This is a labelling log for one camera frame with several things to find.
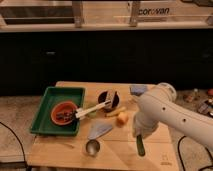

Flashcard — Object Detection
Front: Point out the yellow banana piece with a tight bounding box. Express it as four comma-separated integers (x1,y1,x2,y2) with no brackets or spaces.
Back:
106,106,126,117

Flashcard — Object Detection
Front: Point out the black cable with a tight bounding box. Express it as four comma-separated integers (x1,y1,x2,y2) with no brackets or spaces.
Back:
0,121,33,171
177,135,213,171

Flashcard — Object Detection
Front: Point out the black cable left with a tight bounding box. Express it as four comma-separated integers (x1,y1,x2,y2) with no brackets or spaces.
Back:
0,121,33,171

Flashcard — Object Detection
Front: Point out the jar with blue lid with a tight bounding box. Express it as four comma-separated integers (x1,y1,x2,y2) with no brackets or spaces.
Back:
130,85,148,101

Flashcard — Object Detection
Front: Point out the black cable right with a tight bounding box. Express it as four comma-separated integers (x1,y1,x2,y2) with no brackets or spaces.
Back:
177,135,213,171

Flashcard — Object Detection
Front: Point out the yellow red apple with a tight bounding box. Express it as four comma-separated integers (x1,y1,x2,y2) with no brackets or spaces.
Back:
116,112,129,125

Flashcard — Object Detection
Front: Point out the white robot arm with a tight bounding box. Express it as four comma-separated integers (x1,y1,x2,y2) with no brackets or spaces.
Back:
133,83,213,151

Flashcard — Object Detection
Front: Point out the wooden block in bowl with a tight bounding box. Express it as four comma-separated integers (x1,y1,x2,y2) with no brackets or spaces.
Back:
106,89,116,109

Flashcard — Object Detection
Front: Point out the green plastic tray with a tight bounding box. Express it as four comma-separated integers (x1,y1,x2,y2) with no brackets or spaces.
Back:
30,87,85,136

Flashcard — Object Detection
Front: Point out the orange bowl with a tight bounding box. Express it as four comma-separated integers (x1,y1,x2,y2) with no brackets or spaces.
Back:
50,101,78,126

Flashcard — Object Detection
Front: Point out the blue triangular cloth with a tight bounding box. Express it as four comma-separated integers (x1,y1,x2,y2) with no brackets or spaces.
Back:
88,120,113,140

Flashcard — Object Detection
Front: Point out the black bowl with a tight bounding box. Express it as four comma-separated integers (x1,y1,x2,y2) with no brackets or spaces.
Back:
98,90,119,111

